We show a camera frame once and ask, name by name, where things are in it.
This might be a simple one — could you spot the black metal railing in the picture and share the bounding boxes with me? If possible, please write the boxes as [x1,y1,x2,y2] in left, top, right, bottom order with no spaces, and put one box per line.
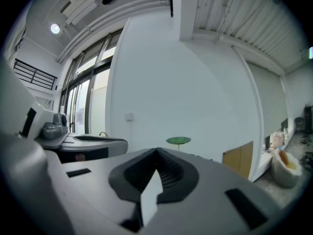
[13,58,58,91]

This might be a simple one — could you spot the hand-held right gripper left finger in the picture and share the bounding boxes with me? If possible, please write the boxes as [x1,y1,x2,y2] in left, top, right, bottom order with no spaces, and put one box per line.
[61,147,157,224]

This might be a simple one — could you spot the black-framed glass doors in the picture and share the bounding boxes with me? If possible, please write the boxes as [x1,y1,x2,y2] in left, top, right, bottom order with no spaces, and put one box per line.
[58,28,124,135]

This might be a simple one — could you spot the green tiered glass plate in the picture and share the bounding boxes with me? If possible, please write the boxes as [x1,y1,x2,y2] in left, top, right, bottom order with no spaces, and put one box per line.
[166,136,192,152]

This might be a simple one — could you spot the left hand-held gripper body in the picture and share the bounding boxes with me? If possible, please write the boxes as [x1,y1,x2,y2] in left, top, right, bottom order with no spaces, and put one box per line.
[19,101,70,149]

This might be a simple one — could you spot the white ceiling air conditioner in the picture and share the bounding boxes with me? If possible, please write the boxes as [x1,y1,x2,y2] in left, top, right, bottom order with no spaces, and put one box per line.
[60,0,100,25]

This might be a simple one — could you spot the white ceiling pipes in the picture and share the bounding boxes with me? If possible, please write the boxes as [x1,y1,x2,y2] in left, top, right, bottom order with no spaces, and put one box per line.
[56,0,171,63]

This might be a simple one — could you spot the flat cardboard sheet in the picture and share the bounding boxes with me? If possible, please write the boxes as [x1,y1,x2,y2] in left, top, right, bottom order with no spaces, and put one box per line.
[222,141,254,180]

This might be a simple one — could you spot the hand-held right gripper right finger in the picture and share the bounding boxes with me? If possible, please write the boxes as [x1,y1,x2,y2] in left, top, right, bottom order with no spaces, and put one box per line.
[143,147,286,235]

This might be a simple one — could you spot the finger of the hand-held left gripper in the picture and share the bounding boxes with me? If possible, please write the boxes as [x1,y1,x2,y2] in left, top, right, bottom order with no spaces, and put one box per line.
[68,133,123,141]
[58,138,129,164]

